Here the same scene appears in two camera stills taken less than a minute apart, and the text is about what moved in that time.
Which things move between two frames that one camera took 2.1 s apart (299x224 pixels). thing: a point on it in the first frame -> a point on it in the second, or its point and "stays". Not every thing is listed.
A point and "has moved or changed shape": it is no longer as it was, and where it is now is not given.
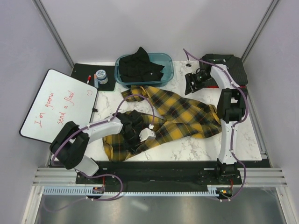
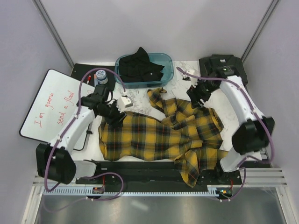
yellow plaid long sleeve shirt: x=172 y=117 has moved or changed shape
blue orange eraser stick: x=96 y=80 stays
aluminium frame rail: x=64 y=176 stays
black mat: x=81 y=71 stays
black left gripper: x=132 y=147 -> x=116 y=122
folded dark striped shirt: x=234 y=66 stays
